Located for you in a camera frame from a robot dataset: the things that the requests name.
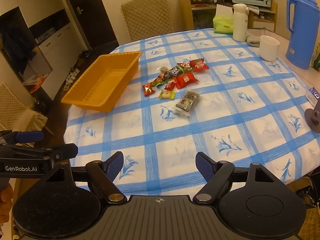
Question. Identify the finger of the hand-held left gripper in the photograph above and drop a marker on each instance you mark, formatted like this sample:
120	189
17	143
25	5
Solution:
67	151
30	136

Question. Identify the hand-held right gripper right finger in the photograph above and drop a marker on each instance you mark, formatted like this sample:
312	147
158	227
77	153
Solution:
203	166

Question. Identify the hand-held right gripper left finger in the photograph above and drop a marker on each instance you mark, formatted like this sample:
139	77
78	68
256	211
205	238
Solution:
115	166

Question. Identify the clear packet with black label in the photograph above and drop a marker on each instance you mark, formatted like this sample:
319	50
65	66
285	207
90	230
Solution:
187	102

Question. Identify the orange plastic tray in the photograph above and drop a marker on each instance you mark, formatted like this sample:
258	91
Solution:
100	80

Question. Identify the red twisted candy packet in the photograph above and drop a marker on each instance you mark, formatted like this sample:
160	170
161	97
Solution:
148	89

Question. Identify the small red snack packet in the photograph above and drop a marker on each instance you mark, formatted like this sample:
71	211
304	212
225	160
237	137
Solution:
169	86
183	65

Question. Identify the green edged sausage packet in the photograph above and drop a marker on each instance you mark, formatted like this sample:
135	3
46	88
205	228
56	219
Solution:
172	72

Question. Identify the dark red candy packet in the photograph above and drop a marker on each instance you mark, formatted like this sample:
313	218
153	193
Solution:
199	65

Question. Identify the clear brown snack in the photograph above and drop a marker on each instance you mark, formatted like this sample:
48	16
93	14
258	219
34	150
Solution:
163	68

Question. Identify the person's left hand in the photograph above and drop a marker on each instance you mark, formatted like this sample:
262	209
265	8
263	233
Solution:
6	197

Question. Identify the beige quilted chair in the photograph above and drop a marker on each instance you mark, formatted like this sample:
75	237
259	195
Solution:
12	110
147	17

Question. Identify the blue checked tablecloth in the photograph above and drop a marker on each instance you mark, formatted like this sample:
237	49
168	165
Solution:
225	130

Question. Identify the red white plastic bag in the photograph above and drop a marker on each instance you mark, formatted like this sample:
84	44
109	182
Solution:
35	81

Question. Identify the white slippers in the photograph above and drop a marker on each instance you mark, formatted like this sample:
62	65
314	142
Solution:
71	77

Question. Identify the green wrapped brown snack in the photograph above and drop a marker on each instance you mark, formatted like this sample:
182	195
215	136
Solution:
167	95

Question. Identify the large red snack packet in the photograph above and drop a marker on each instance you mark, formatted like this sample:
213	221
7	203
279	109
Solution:
186	79

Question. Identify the dark hanging jacket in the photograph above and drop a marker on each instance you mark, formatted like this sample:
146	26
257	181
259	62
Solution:
17	45

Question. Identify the dark shoes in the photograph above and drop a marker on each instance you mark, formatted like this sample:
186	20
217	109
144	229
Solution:
83	55

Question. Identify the white cabinet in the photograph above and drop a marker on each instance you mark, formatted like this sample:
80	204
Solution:
57	42

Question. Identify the row of small boxes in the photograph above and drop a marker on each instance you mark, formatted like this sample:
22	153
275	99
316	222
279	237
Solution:
45	35

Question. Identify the black fan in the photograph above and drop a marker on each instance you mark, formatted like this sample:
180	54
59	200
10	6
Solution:
305	200

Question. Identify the grey round device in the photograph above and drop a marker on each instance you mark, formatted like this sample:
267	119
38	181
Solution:
312	118

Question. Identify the blue white box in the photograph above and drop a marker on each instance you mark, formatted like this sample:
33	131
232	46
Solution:
313	96

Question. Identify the dark door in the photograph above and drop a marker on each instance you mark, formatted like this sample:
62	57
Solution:
90	17

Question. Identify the white cup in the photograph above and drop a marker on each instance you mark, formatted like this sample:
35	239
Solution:
268	48

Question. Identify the grey cloth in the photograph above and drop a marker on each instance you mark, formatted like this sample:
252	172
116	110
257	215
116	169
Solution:
252	40

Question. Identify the green tissue pack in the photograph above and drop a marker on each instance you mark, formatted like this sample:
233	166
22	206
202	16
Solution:
222	26

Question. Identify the white thermos bottle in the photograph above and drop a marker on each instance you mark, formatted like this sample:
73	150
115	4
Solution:
240	25

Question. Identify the wooden shelf rack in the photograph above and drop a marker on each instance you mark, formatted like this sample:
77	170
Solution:
186	12

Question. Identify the yellow green bag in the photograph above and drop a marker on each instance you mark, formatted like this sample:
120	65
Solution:
316	57

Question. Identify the blue thermos jug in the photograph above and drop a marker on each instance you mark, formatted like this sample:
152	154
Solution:
302	30

